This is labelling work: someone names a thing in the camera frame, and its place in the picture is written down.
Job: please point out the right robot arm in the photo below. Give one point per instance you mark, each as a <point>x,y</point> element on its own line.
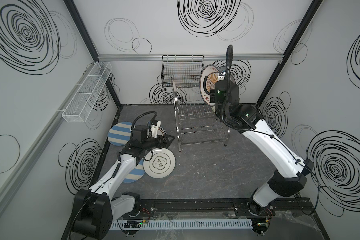
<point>291,172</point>

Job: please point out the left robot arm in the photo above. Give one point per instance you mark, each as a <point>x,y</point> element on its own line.
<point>94,209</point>

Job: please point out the stainless steel dish rack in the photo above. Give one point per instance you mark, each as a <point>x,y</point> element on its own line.
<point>196,122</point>

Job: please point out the white slotted cable duct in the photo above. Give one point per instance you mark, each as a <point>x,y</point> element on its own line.
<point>179,224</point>

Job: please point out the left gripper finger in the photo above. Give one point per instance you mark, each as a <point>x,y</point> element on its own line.
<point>167,138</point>
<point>165,145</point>

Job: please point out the blue striped plate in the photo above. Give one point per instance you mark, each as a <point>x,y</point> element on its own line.
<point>120,133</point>
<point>136,173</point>

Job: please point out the white plate flower outline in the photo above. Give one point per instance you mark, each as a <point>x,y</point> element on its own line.
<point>159,163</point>

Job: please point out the orange sunburst plate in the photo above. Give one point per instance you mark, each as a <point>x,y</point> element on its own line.
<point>209,77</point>

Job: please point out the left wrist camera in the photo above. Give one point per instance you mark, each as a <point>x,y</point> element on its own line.
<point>153,128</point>

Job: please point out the black wire basket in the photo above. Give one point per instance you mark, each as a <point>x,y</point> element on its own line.
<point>183,70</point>

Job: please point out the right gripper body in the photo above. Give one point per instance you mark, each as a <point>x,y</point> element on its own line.
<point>213,98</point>

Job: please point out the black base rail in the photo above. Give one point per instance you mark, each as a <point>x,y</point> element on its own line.
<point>239,206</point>

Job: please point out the green rimmed white plate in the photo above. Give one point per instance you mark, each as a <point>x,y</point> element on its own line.
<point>161,132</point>

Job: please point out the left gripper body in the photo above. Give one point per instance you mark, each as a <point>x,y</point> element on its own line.
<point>164,141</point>

